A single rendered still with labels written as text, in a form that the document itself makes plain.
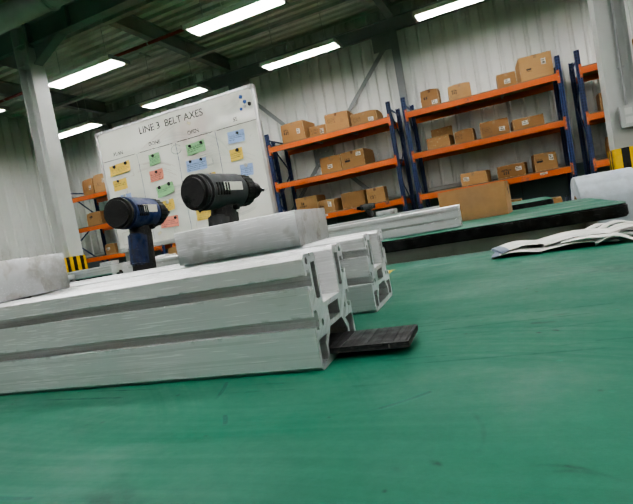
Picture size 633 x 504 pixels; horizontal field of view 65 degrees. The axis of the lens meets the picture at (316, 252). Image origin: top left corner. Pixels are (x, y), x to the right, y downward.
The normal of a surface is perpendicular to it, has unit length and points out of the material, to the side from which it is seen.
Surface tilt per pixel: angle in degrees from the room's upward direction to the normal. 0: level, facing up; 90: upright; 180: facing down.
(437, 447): 0
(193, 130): 90
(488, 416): 0
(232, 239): 90
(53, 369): 90
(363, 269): 90
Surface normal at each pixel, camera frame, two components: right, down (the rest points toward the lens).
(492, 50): -0.37, 0.11
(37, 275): 0.93, -0.15
